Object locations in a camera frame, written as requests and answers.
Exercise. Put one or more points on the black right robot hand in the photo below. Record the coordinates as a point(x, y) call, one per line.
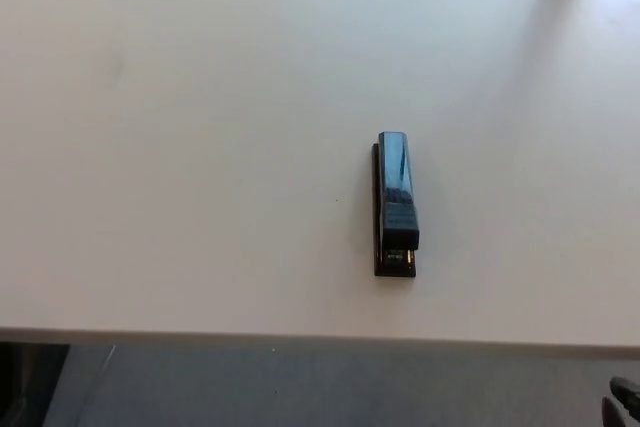
point(625, 389)

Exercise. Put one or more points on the black desk stapler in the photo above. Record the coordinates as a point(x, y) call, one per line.
point(397, 172)

